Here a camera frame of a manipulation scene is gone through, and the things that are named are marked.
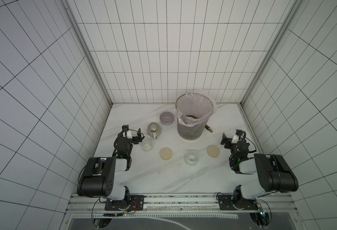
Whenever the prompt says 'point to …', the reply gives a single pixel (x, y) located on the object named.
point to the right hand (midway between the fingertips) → (233, 133)
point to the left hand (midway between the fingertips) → (132, 130)
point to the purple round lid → (166, 118)
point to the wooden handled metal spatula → (207, 127)
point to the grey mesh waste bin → (195, 131)
